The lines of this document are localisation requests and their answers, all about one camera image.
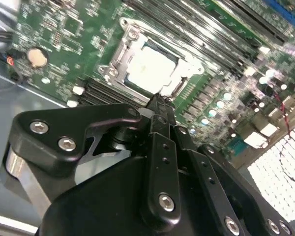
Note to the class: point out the silver CPU with green edge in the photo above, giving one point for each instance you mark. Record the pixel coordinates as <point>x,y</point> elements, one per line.
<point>150,68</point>

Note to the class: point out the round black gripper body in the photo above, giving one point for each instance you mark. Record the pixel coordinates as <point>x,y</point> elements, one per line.
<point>100,209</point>

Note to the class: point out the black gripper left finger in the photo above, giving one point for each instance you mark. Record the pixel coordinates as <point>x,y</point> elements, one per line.
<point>51,157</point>

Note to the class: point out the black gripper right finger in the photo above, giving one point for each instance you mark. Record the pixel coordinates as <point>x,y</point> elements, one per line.
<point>206,177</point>

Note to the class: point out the metal socket cover frame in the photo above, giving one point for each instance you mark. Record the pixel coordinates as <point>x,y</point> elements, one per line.
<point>186,68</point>

